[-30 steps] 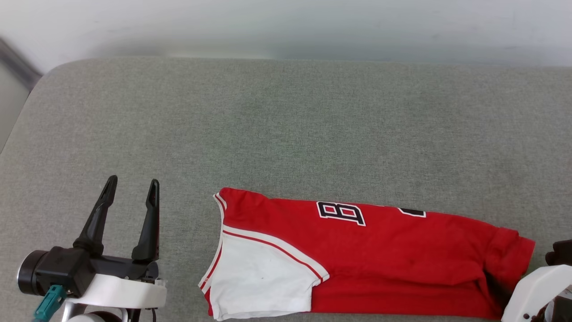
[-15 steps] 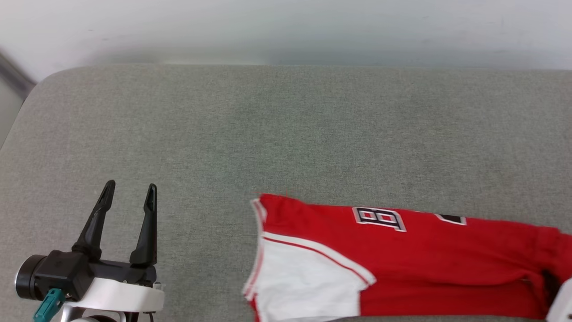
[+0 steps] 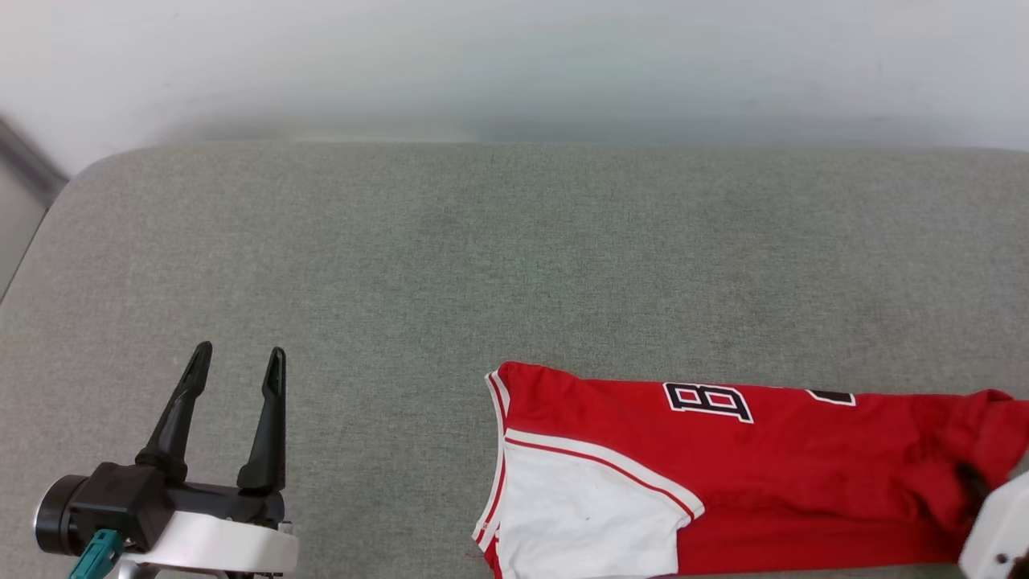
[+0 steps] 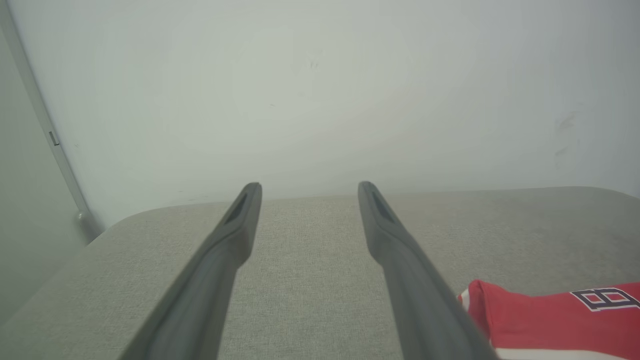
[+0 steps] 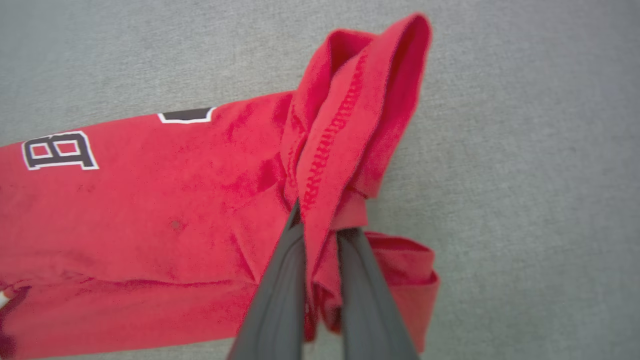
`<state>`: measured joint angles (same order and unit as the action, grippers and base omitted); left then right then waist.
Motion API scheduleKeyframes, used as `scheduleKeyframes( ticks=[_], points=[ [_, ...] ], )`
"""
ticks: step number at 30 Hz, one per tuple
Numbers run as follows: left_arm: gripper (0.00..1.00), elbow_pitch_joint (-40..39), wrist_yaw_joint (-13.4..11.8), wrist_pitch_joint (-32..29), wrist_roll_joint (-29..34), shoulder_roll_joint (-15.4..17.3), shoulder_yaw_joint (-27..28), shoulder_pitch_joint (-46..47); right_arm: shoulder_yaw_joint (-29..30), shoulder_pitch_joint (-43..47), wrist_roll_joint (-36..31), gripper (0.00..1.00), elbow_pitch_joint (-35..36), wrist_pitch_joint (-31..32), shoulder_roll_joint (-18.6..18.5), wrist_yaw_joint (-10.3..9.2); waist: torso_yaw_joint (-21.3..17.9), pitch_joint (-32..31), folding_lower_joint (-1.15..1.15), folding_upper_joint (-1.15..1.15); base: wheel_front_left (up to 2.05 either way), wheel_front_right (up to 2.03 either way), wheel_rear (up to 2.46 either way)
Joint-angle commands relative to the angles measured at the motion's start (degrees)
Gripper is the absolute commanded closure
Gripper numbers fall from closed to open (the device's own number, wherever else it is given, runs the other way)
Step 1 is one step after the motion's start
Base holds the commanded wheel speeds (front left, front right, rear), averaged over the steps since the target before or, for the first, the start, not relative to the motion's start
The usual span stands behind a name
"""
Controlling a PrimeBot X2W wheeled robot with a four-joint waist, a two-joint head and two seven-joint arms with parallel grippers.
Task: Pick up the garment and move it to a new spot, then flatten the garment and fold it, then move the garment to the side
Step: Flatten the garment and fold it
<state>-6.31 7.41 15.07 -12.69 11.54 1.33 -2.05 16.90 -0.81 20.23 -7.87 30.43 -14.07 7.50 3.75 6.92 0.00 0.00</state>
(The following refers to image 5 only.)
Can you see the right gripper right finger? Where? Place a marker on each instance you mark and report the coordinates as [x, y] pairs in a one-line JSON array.
[[370, 310]]

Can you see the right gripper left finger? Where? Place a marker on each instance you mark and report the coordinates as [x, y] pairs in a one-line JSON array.
[[280, 300]]

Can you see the red and white jersey garment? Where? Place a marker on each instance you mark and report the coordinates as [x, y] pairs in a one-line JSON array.
[[150, 225]]

